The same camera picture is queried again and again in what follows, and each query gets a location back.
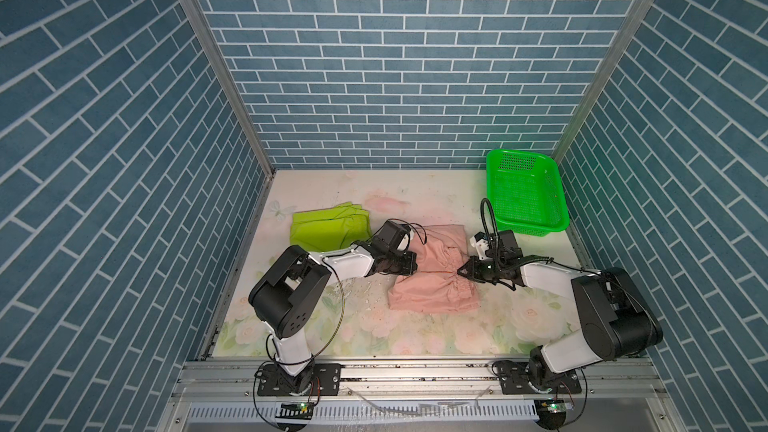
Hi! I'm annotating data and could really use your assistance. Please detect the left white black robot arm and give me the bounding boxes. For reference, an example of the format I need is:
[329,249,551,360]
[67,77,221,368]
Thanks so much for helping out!
[248,241,417,395]

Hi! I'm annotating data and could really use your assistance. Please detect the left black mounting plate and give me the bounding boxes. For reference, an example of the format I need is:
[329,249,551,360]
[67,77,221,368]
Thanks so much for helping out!
[256,362,341,397]

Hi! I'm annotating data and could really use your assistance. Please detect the right aluminium corner post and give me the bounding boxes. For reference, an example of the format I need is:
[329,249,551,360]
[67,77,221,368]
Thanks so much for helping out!
[552,0,654,163]

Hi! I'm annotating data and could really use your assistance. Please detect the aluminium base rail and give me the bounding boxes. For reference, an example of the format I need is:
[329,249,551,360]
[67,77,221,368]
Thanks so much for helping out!
[171,356,667,403]

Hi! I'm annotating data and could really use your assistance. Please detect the black mounting plate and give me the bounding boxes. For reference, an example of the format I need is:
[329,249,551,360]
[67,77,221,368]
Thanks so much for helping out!
[256,362,341,397]
[491,360,582,395]

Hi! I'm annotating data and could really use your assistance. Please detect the green plastic basket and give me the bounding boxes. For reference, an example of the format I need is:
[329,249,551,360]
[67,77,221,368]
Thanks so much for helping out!
[486,149,570,237]

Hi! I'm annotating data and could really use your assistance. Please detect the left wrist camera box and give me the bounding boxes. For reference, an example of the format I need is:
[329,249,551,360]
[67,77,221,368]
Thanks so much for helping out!
[372,219,414,254]

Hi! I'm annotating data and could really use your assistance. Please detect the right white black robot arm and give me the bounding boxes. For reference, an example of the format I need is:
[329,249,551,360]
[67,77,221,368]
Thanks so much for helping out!
[458,255,663,393]

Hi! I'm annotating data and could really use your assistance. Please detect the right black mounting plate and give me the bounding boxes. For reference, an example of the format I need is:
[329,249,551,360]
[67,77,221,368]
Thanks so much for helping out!
[491,360,582,395]

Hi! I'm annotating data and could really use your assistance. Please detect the aluminium corner post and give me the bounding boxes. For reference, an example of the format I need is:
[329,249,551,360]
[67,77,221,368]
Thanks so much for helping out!
[178,0,275,181]
[552,0,654,163]

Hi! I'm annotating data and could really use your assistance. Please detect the pink shorts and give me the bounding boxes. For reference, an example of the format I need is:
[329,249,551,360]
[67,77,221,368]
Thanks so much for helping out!
[388,224,480,314]

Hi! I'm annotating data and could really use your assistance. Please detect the lime green shorts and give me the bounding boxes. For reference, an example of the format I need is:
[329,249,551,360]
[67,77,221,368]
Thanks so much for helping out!
[289,202,371,252]

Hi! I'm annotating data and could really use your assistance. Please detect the left aluminium corner post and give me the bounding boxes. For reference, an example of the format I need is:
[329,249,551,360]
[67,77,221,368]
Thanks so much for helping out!
[178,0,275,181]

